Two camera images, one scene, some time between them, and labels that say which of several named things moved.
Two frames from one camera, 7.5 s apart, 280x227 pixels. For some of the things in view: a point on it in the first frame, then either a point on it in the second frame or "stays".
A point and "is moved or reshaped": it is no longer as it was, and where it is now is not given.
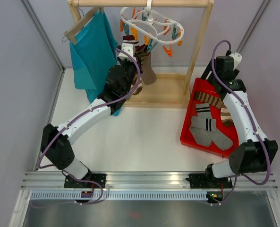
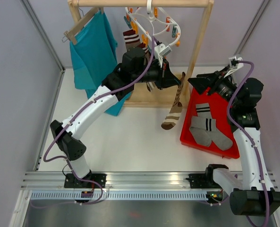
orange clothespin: x=147 y=40 is moved or reshaped
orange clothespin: x=134 y=32 is moved or reshaped
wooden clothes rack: x=171 y=90 stays
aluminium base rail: x=148 y=180 stays
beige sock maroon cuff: x=149 y=77 is moved or reshaped
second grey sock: x=201 y=136 stays
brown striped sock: x=139 y=89 to x=151 y=85
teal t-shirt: x=93 y=56 stays
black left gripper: x=122 y=62 to x=165 y=78
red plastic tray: x=186 y=138 stays
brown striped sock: x=226 y=117 to x=172 y=120
